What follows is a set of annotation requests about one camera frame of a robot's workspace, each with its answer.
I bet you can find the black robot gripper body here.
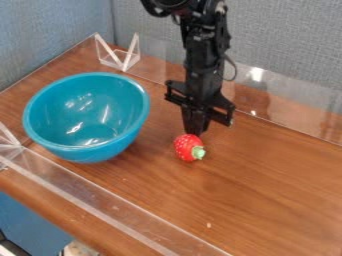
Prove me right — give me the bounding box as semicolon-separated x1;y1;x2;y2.
165;63;236;128

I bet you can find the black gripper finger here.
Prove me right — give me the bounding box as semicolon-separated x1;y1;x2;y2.
198;111;212;134
181;105;196;134

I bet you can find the red toy strawberry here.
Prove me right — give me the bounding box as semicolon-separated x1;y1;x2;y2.
174;134;206;162

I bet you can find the blue plastic bowl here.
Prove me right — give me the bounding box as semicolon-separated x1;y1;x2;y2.
23;72;150;163

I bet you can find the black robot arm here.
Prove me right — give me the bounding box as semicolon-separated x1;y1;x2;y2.
141;0;238;136

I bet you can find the clear acrylic back barrier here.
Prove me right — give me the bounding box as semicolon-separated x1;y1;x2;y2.
125;34;342;146

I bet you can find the clear acrylic barrier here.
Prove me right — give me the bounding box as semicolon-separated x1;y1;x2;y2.
0;123;233;256
125;34;342;146

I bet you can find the clear acrylic front barrier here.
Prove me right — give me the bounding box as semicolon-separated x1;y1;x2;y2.
0;123;233;256

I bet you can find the pale object under table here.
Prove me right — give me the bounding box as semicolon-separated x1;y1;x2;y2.
58;240;103;256

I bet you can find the dark object bottom left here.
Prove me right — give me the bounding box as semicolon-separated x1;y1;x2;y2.
0;231;33;256

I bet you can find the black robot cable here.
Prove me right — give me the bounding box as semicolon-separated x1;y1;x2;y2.
221;54;238;82

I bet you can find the clear acrylic corner bracket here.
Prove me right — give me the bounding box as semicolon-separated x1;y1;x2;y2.
95;33;141;72

